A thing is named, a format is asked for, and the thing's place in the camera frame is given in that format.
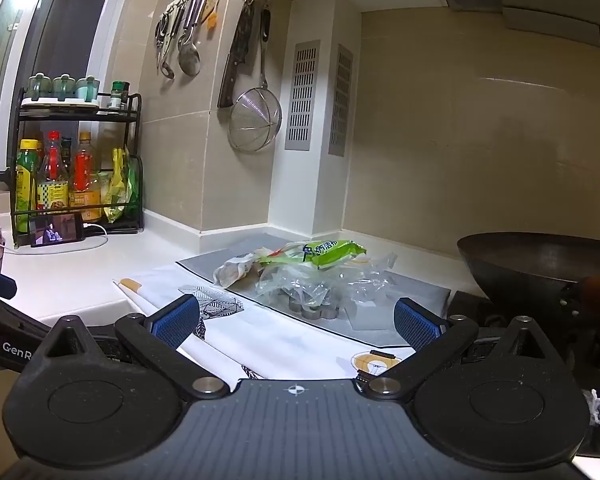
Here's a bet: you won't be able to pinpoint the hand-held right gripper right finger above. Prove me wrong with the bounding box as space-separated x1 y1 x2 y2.
357 297 561 401

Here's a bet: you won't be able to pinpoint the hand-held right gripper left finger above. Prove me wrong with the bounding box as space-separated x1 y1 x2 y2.
24 294 231 401

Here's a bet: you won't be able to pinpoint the clear plastic bag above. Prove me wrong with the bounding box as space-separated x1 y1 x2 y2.
254 251 399 312

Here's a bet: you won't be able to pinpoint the grey mat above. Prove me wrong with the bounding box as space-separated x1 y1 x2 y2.
175 232 454 349

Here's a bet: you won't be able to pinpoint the black gas stove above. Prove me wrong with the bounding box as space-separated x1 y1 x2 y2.
447 289 600 459

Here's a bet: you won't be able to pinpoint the black smartphone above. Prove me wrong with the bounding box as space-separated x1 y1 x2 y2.
29 212 85 248

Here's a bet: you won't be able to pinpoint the white brown food packet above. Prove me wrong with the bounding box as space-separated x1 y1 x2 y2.
213 247 277 289

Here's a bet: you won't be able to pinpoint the metal flower-shaped mould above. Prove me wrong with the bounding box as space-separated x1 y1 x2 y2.
279 284 342 322

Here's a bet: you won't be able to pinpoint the yellow green oil bottle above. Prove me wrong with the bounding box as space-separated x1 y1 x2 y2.
15 139 40 234

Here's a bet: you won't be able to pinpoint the white printed cloth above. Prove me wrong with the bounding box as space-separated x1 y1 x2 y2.
112 262 422 382

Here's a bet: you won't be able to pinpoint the green snack packet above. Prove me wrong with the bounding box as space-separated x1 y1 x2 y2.
256 239 369 272

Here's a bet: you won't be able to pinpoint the black wok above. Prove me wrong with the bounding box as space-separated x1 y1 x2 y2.
456 231 600 313

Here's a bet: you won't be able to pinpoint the yellow green seasoning packet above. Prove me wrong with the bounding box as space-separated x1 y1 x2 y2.
103 147 140 224

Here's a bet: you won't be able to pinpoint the black metal spice rack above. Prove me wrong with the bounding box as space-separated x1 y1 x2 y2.
11 92 144 249

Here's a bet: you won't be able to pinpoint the green lidded seasoning jar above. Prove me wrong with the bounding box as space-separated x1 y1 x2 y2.
75 76 100 105
53 74 76 104
28 73 54 104

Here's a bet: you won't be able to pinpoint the green capped spice bottle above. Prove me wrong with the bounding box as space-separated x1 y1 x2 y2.
107 81 130 111

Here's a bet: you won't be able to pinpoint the narrow grey vent grille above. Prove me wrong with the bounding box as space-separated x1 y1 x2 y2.
328 43 355 158

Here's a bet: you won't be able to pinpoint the wide grey vent grille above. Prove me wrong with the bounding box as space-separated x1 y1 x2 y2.
284 39 321 152

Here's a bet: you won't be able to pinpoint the large metal spoon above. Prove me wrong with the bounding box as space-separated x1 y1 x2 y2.
177 0 202 77

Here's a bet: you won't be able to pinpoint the window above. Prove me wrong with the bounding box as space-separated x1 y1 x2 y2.
0 0 148 162

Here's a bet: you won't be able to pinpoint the kitchen cleaver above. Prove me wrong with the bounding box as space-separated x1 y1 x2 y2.
217 0 256 110

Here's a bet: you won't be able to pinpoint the kitchen scissors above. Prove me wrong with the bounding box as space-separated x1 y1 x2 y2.
154 9 174 74

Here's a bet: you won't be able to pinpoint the white charging cable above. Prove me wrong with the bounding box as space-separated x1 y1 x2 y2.
0 222 109 256

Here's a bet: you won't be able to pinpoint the metal wire strainer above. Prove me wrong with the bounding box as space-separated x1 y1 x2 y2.
228 2 284 154

